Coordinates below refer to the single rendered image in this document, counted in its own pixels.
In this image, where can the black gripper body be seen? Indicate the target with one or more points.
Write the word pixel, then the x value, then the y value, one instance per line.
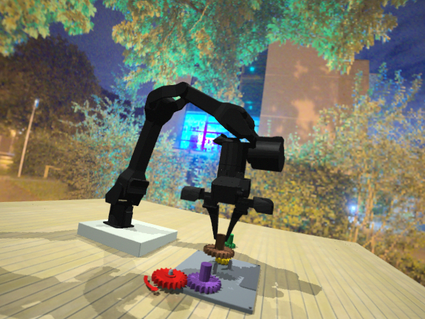
pixel 260 204

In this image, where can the brown gear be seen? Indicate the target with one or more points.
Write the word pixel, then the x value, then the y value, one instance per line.
pixel 219 250

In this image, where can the red gear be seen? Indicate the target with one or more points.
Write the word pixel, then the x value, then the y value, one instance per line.
pixel 162 278

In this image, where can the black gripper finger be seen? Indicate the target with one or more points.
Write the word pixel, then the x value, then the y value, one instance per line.
pixel 235 217
pixel 213 213

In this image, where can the green gear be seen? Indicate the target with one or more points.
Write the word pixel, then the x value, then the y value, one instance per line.
pixel 229 242

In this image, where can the purple gear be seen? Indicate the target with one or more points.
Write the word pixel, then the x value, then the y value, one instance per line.
pixel 204 281

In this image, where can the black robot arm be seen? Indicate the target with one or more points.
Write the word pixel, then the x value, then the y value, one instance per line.
pixel 263 152

